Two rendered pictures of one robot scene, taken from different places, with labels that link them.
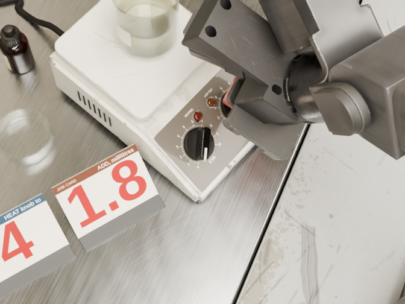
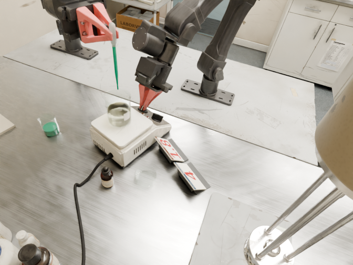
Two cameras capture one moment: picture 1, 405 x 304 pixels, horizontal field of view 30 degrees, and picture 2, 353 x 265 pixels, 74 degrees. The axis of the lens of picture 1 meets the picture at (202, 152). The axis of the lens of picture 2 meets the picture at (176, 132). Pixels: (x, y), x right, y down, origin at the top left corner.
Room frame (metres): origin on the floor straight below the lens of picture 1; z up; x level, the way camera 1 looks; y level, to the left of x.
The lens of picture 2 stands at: (0.24, 0.50, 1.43)
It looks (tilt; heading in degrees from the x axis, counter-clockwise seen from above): 46 degrees down; 268
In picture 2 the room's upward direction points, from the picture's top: 8 degrees clockwise
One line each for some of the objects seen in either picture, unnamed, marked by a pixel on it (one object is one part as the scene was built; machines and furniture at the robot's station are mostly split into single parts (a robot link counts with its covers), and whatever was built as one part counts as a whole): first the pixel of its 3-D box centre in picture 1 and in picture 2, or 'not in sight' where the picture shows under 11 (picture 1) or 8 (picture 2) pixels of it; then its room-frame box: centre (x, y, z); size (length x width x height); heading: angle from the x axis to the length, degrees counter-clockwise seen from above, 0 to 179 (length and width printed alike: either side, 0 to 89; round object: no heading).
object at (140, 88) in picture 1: (137, 46); (123, 124); (0.36, 0.07, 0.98); 0.12 x 0.12 x 0.01; 55
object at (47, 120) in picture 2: not in sight; (49, 124); (0.58, 0.06, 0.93); 0.04 x 0.04 x 0.06
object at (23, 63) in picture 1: (14, 45); (106, 175); (0.38, 0.20, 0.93); 0.03 x 0.03 x 0.07
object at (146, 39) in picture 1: (146, 10); (117, 109); (0.38, 0.07, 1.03); 0.07 x 0.06 x 0.08; 6
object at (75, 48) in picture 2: not in sight; (72, 41); (0.69, -0.40, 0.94); 0.20 x 0.07 x 0.08; 163
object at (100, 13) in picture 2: not in sight; (97, 28); (0.41, 0.05, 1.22); 0.09 x 0.07 x 0.07; 144
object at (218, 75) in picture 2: not in sight; (211, 70); (0.13, -0.22, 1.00); 0.09 x 0.06 x 0.06; 129
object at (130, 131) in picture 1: (158, 81); (130, 130); (0.35, 0.05, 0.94); 0.22 x 0.13 x 0.08; 56
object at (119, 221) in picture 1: (109, 197); (171, 148); (0.23, 0.08, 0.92); 0.09 x 0.06 x 0.04; 128
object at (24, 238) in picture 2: not in sight; (27, 241); (0.48, 0.37, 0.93); 0.03 x 0.03 x 0.07
